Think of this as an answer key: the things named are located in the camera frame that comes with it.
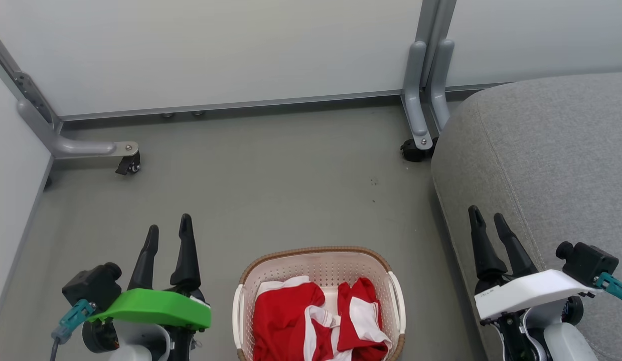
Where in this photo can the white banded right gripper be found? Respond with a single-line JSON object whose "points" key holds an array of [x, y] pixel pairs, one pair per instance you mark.
{"points": [[531, 293]]}

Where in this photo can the grey fabric sofa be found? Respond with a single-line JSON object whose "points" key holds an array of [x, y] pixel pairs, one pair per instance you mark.
{"points": [[541, 150]]}

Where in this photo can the black caster under long foot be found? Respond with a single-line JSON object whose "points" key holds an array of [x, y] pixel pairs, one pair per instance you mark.
{"points": [[129, 164]]}

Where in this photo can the short grey metal partition foot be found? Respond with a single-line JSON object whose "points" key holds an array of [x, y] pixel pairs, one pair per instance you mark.
{"points": [[414, 100], [438, 85]]}

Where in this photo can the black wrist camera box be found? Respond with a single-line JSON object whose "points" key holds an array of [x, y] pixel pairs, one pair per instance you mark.
{"points": [[93, 287], [589, 263]]}

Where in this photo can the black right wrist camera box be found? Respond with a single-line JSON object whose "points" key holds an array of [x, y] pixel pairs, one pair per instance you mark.
{"points": [[589, 263]]}

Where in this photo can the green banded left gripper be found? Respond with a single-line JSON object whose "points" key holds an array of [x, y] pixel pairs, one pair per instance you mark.
{"points": [[155, 307]]}

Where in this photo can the black caster under short foot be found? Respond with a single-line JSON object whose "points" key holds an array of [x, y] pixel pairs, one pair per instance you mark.
{"points": [[413, 150]]}

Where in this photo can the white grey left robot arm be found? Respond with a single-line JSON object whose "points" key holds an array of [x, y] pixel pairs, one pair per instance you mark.
{"points": [[138, 346]]}

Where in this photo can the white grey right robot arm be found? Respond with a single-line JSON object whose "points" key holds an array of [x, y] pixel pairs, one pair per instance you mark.
{"points": [[567, 343]]}

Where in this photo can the red and white garment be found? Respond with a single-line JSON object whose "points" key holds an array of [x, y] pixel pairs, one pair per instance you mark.
{"points": [[283, 321]]}

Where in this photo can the white perforated laundry basket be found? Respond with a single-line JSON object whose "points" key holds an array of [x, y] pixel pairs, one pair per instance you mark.
{"points": [[321, 263]]}

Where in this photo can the plain grey metal partition post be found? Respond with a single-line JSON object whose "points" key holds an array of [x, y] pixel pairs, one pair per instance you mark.
{"points": [[432, 20]]}

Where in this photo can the long grey metal partition foot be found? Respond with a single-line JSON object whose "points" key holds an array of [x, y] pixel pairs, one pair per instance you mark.
{"points": [[80, 148]]}

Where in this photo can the grey partition post with bracket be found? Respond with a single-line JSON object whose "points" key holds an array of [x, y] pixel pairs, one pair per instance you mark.
{"points": [[32, 95]]}

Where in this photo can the grey metal partition bottom rail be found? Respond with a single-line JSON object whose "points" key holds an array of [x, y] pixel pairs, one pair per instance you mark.
{"points": [[241, 105]]}

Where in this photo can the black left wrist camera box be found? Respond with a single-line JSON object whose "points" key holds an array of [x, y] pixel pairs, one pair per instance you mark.
{"points": [[93, 287]]}

